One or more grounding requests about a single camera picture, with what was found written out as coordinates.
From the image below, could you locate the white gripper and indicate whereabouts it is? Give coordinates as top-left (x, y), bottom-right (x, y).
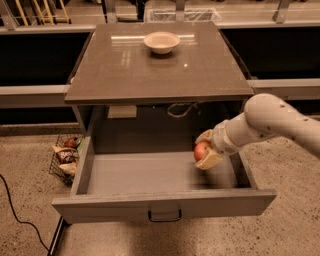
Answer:
top-left (195, 120), bottom-right (241, 170)

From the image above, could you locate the red apple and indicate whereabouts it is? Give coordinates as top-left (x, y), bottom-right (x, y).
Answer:
top-left (194, 141), bottom-right (210, 162)

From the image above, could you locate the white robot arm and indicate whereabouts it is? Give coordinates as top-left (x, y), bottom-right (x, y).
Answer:
top-left (195, 93), bottom-right (320, 170)

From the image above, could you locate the grey cabinet counter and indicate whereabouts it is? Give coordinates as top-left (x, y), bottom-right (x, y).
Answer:
top-left (65, 22), bottom-right (253, 106)

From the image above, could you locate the open grey top drawer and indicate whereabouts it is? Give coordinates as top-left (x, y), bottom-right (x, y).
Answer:
top-left (51, 130), bottom-right (278, 224)

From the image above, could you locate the white label inside cabinet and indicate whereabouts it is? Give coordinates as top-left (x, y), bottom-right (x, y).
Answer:
top-left (107, 105), bottom-right (137, 119)

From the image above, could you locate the beige bowl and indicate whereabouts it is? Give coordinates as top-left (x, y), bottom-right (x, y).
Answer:
top-left (144, 32), bottom-right (180, 54)

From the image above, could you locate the clear plastic bin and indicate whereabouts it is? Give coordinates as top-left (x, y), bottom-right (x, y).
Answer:
top-left (144, 8), bottom-right (221, 23)

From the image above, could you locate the brown snack bag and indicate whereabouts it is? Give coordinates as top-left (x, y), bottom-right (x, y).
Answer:
top-left (53, 146), bottom-right (79, 164)

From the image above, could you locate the cable loop under counter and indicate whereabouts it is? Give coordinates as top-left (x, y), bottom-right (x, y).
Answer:
top-left (166, 101), bottom-right (202, 119)

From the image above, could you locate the black drawer handle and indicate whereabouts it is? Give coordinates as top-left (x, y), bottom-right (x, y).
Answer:
top-left (147, 209), bottom-right (182, 223)

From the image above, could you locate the black wire basket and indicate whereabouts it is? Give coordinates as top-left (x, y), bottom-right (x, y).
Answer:
top-left (49, 134), bottom-right (84, 186)

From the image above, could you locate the black floor cable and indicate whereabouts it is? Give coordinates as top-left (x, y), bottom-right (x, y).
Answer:
top-left (0, 173), bottom-right (51, 253)

